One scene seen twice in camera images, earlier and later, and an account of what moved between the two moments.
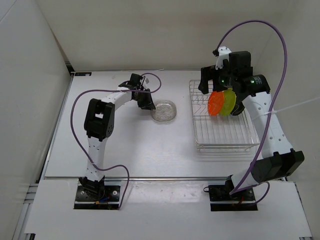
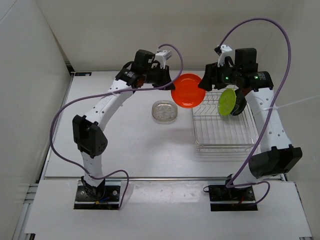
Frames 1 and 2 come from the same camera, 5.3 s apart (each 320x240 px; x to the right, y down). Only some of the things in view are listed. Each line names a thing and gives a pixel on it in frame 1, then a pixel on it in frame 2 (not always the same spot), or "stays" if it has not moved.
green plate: x=229 y=99 stays
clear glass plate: x=165 y=111 stays
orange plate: x=215 y=102 to x=187 y=94
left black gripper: x=148 y=104 to x=164 y=75
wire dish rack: x=220 y=133 stays
